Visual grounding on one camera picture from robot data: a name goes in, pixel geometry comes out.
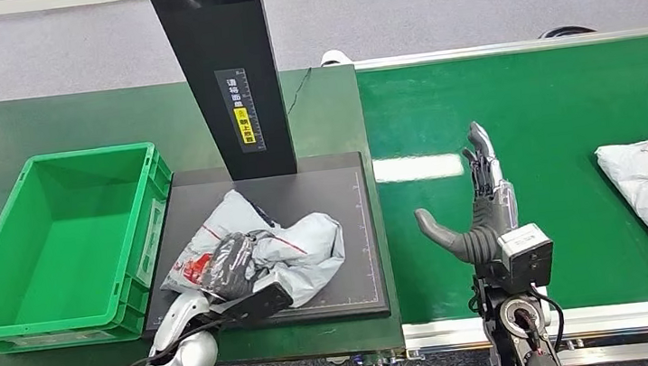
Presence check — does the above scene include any grey red-printed mailer package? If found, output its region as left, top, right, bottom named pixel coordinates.
left=150, top=178, right=352, bottom=324

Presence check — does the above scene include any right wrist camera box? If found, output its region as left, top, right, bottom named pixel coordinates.
left=494, top=220, right=559, bottom=297

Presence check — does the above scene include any black coiled floor cable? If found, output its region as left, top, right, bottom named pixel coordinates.
left=535, top=23, right=599, bottom=41

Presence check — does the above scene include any thin black scanner cable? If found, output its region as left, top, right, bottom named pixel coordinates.
left=281, top=66, right=318, bottom=117

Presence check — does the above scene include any green plastic crate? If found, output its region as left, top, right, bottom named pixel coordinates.
left=0, top=138, right=191, bottom=356

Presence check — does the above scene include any black scanner column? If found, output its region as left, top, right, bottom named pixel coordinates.
left=144, top=0, right=299, bottom=190

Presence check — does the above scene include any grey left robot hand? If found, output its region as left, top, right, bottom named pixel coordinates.
left=196, top=230, right=268, bottom=304

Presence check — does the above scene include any white round conveyor end piece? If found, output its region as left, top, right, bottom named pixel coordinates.
left=318, top=47, right=354, bottom=68

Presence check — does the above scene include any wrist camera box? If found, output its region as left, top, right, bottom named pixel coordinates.
left=494, top=220, right=559, bottom=297
left=221, top=279, right=296, bottom=328

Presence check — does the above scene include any black scanner base plate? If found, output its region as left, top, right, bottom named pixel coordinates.
left=126, top=149, right=392, bottom=343

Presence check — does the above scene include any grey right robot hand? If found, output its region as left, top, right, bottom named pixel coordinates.
left=405, top=117, right=525, bottom=273

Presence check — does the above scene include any green conveyor belt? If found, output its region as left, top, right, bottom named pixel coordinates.
left=354, top=33, right=648, bottom=332

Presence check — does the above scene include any metal connector bracket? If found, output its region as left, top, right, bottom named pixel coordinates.
left=346, top=345, right=427, bottom=366

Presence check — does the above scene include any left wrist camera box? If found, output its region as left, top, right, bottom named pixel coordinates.
left=221, top=279, right=296, bottom=328

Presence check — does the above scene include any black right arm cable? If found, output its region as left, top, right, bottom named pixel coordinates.
left=526, top=282, right=570, bottom=361

